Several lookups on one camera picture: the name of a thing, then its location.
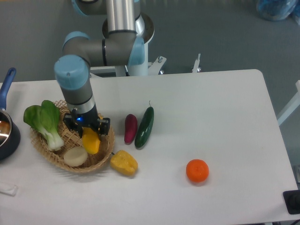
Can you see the dark blue saucepan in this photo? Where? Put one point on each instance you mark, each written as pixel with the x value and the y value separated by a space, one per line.
pixel 10 136

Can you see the round cream white cake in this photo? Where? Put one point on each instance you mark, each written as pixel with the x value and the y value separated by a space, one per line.
pixel 75 156

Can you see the yellow bell pepper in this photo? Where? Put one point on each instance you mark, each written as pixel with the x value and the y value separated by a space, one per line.
pixel 124 163

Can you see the dark green cucumber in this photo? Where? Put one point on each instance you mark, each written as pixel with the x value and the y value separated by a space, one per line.
pixel 145 128

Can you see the orange mandarin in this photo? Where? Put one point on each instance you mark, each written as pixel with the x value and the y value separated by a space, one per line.
pixel 197 170

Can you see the yellow mango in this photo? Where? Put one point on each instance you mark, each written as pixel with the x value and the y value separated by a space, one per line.
pixel 90 140

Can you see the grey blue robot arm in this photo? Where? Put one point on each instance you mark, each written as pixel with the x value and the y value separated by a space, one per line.
pixel 121 47

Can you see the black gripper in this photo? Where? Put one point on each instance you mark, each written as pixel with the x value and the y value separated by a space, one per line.
pixel 78 118

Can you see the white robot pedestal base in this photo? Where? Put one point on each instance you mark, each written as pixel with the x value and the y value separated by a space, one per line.
pixel 145 29

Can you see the blue plastic bag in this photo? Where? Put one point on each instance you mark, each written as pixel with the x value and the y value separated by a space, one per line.
pixel 276 10

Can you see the black device at table corner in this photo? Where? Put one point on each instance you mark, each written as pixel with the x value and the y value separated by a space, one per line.
pixel 292 201

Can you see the clear plastic piece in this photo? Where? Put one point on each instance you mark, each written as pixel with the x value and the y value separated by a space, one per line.
pixel 8 189

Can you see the white frame at right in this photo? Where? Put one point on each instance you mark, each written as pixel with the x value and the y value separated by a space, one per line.
pixel 290 107

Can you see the purple sweet potato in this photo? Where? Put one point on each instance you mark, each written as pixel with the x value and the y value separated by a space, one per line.
pixel 130 128

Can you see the woven wicker basket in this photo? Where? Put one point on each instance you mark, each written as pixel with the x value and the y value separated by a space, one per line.
pixel 71 139

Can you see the green bok choy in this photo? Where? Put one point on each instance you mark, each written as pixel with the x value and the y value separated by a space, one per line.
pixel 45 119

